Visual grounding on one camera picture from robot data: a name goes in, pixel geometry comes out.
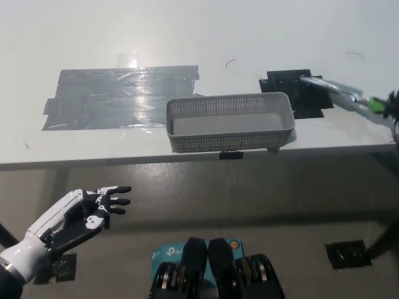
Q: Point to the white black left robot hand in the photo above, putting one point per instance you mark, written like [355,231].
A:
[71,230]

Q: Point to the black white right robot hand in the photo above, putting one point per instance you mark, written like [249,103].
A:
[394,106]

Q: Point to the black tape patch on desk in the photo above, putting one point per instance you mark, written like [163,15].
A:
[280,81]

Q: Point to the black robot body blocks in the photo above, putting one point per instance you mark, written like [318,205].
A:
[219,268]

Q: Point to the black floor tape patch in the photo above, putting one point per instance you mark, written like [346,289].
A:
[347,255]
[67,268]

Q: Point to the teal tp-link box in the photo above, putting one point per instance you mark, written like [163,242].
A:
[165,253]

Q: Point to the grey perforated plastic basket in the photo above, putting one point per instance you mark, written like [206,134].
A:
[218,144]

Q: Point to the small black tape piece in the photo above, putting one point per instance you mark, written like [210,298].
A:
[230,155]

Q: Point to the large grey duct tape patch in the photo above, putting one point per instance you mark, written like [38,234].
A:
[109,99]

